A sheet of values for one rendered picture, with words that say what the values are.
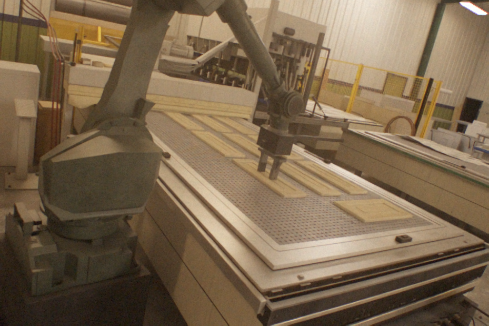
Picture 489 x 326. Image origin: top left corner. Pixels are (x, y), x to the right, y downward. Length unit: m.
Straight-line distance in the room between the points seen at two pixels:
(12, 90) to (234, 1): 2.90
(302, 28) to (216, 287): 5.15
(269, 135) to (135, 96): 0.94
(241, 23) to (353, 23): 10.00
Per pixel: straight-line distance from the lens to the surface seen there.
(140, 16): 2.04
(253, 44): 2.19
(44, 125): 4.67
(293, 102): 2.42
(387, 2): 13.08
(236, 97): 4.71
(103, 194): 1.72
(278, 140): 2.44
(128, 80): 2.03
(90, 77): 4.07
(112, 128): 1.92
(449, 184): 5.58
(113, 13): 7.65
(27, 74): 4.38
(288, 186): 2.54
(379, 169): 6.15
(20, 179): 4.28
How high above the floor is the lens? 1.66
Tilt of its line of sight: 15 degrees down
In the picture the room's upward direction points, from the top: 13 degrees clockwise
